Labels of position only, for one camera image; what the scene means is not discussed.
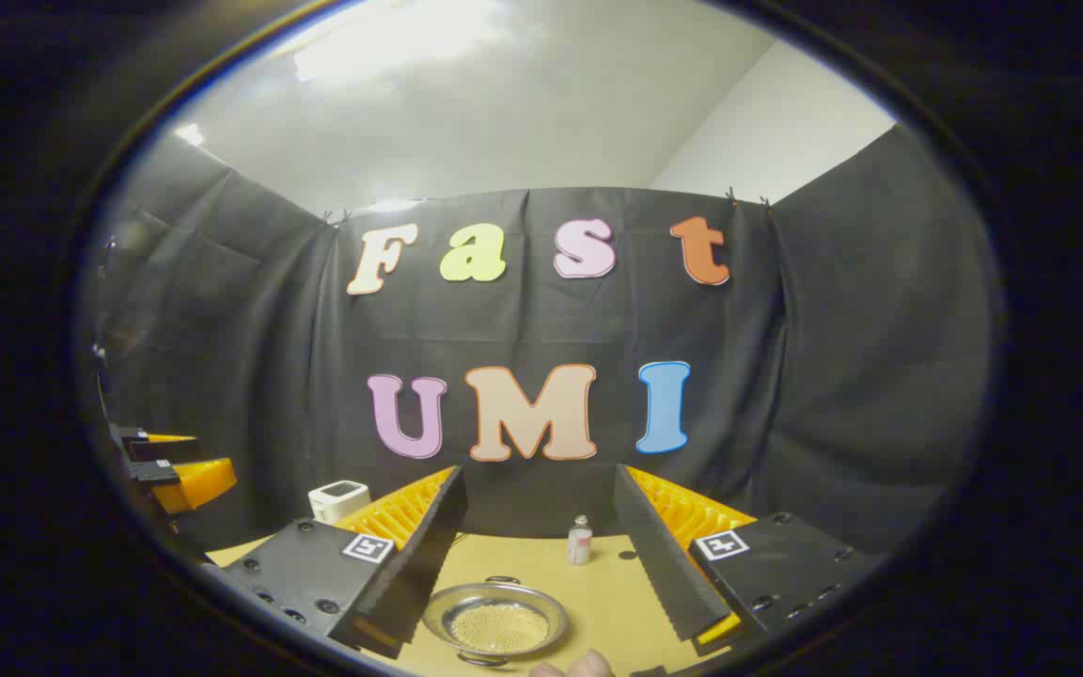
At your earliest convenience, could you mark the stainless steel pot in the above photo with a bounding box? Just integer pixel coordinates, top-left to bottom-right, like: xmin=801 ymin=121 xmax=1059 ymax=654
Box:
xmin=422 ymin=576 xmax=571 ymax=667

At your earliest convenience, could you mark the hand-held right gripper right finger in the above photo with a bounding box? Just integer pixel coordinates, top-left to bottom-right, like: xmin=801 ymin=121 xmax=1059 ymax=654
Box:
xmin=613 ymin=464 xmax=886 ymax=656

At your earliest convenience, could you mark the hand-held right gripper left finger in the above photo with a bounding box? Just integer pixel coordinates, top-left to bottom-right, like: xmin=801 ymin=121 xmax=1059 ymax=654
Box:
xmin=222 ymin=465 xmax=469 ymax=659

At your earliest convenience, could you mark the pile of soybeans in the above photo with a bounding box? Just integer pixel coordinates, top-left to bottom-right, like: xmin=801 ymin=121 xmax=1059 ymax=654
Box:
xmin=452 ymin=605 xmax=550 ymax=653

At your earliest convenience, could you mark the white countertop appliance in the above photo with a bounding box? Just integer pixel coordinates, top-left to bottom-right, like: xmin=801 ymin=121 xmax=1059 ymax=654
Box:
xmin=308 ymin=480 xmax=371 ymax=525

